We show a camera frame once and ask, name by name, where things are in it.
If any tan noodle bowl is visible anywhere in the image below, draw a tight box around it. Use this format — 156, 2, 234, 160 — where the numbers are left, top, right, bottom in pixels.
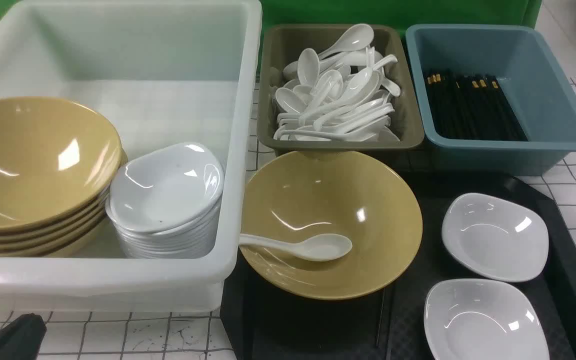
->
240, 152, 423, 301

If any white soup spoon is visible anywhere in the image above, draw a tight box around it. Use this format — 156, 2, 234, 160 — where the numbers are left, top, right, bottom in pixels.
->
238, 234, 354, 262

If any white dish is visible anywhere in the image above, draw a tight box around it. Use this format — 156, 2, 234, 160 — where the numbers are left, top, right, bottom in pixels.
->
441, 193, 550, 283
423, 278, 551, 360

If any black chopstick gold tip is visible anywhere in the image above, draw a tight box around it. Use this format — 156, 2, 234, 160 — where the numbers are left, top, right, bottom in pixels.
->
374, 288, 387, 348

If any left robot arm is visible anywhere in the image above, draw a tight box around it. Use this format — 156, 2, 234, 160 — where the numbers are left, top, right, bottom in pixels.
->
0, 313, 47, 360

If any olive green spoon bin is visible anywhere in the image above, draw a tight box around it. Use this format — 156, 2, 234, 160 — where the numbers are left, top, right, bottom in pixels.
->
256, 23, 425, 160

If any pile of white spoons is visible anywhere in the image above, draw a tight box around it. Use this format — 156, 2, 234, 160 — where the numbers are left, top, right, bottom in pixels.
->
272, 23, 403, 142

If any stack of white dishes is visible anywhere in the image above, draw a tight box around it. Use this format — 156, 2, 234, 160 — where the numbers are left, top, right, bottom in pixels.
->
105, 142, 224, 259

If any black serving tray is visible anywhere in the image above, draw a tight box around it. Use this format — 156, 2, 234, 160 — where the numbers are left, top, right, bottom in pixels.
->
221, 171, 576, 360

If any large white plastic tub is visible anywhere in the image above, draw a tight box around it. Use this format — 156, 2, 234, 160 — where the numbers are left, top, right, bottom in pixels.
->
0, 0, 262, 313

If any bundle of black chopsticks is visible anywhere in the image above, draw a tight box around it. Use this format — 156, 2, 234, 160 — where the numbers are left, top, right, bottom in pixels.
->
423, 69, 528, 142

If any blue chopstick bin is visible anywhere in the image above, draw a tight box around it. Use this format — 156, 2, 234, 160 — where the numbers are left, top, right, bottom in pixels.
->
406, 23, 576, 176

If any stack of tan bowls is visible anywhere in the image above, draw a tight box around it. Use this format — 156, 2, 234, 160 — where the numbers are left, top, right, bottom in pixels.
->
0, 96, 128, 258

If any green backdrop cloth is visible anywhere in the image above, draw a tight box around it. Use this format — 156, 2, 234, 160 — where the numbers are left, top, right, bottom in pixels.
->
0, 0, 543, 57

